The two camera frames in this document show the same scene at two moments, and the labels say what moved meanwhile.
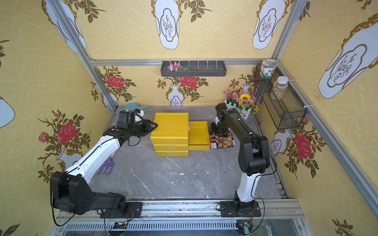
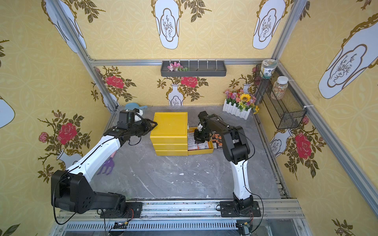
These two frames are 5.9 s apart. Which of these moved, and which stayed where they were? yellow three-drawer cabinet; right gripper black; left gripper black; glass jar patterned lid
Moved: right gripper black
Stayed: glass jar patterned lid; yellow three-drawer cabinet; left gripper black
